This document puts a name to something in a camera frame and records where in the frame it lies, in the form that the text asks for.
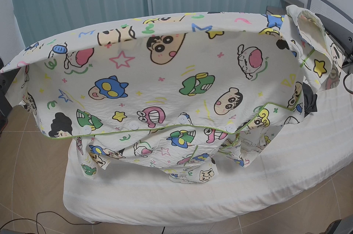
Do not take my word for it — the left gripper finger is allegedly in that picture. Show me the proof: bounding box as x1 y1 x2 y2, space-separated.
0 72 8 95

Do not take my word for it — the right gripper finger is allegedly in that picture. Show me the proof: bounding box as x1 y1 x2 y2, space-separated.
316 14 353 56

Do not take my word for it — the white printed pyjama top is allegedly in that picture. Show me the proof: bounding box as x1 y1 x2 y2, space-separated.
0 4 345 184

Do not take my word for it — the bed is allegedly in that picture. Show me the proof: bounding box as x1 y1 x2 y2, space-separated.
4 0 353 227

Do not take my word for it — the black sofa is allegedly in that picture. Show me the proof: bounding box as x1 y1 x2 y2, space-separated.
0 91 13 131

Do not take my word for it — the grey bedside table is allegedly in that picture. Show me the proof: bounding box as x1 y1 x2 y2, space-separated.
266 0 304 16

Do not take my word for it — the black garment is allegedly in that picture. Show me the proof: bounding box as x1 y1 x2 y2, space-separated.
302 82 318 118

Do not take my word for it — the black cable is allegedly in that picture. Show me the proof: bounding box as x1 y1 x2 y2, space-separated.
343 73 353 94
0 210 100 234

